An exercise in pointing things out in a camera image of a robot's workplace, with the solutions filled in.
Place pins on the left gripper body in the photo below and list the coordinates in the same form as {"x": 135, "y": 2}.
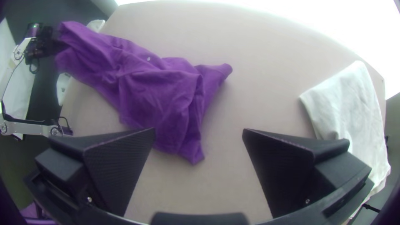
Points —
{"x": 47, "y": 42}

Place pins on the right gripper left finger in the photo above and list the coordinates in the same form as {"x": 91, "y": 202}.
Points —
{"x": 118, "y": 168}

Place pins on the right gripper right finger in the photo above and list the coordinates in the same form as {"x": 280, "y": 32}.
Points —
{"x": 281, "y": 168}

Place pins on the dark t-shirt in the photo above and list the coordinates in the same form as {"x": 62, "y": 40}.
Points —
{"x": 150, "y": 93}

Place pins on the white folded garment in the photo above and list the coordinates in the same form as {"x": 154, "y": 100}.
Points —
{"x": 340, "y": 103}

